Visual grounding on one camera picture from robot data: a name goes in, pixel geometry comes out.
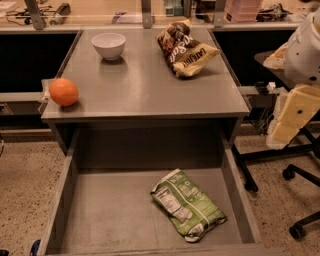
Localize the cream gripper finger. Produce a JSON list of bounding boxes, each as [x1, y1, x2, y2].
[[266, 84, 320, 149], [263, 43, 287, 70]]

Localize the green jalapeno chip bag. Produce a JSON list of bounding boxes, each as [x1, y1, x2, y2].
[[151, 169, 227, 243]]

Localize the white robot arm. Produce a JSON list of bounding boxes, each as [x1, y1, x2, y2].
[[263, 9, 320, 150]]

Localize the brown chip bag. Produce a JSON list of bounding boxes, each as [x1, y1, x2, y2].
[[156, 19, 220, 77]]

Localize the grey cabinet counter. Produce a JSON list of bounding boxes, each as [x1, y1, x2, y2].
[[40, 27, 251, 156]]

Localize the open grey drawer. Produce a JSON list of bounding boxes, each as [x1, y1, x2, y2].
[[38, 126, 287, 256]]

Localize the pink storage bin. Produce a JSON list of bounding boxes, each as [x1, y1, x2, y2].
[[224, 0, 263, 23]]

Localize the black office chair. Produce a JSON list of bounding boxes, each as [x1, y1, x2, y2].
[[231, 49, 320, 241]]

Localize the white bowl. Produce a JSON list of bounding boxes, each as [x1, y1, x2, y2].
[[91, 33, 126, 60]]

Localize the orange fruit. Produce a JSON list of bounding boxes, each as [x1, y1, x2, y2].
[[49, 78, 79, 107]]

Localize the handheld tool on shelf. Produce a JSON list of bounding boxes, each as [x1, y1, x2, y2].
[[49, 3, 71, 25]]

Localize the white power adapter cable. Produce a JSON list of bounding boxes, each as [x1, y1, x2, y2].
[[256, 81, 284, 133]]

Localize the metal frame post right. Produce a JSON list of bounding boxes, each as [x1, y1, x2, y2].
[[213, 0, 226, 28]]

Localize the metal frame post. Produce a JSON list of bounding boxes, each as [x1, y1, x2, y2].
[[24, 0, 46, 30], [213, 0, 226, 28], [141, 0, 153, 29]]

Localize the metal frame post middle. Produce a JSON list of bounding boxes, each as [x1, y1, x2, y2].
[[141, 0, 153, 29]]

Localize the metal frame post left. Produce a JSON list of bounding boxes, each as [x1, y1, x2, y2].
[[24, 0, 46, 30]]

